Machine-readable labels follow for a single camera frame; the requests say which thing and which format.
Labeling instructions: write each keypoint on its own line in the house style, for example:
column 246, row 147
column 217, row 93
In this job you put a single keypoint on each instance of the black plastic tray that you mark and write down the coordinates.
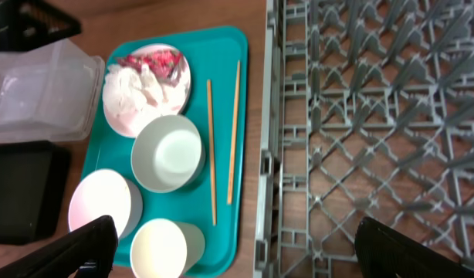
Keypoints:
column 32, row 181

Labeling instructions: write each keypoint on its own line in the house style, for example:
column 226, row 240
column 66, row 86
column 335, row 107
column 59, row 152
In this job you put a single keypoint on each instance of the clear plastic bin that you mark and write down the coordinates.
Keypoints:
column 49, row 94

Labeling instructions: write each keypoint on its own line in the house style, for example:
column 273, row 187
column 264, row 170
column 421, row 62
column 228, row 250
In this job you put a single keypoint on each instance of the white napkin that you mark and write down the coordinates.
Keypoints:
column 127, row 91

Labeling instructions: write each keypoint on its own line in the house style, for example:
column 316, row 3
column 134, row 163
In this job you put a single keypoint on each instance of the grey dishwasher rack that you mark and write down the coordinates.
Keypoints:
column 367, row 111

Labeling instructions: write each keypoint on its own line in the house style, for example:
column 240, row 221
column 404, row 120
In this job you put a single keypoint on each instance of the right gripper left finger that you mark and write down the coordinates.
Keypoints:
column 85, row 252

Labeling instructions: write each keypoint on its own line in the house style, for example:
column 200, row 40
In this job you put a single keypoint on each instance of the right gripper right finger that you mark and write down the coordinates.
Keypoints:
column 382, row 252

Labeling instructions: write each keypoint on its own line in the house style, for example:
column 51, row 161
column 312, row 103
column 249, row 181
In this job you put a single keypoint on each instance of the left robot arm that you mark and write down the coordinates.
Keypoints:
column 29, row 24

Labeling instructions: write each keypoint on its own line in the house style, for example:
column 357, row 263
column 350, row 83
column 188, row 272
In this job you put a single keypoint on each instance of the white paper cup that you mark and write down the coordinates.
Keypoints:
column 163, row 248

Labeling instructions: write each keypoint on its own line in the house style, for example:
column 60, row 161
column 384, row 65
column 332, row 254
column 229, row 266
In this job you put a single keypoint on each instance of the large white plate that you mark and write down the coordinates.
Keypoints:
column 130, row 125

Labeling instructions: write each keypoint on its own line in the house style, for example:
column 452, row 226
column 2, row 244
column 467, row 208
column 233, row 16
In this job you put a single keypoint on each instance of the red snack wrapper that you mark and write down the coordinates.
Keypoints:
column 163, row 63

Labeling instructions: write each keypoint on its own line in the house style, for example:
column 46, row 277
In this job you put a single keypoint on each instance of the wooden chopstick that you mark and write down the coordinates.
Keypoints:
column 234, row 133
column 211, row 153

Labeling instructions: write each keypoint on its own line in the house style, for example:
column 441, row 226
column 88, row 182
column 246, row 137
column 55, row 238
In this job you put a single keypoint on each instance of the teal serving tray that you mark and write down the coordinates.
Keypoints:
column 212, row 54

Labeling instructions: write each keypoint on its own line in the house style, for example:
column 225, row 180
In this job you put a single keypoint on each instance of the right wooden chopstick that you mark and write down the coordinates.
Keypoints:
column 234, row 133

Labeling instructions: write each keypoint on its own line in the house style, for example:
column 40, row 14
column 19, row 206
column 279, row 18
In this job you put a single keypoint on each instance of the left wooden chopstick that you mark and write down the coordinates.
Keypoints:
column 211, row 153

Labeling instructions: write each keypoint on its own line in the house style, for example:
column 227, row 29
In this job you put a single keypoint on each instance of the grey bowl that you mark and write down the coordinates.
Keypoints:
column 167, row 154

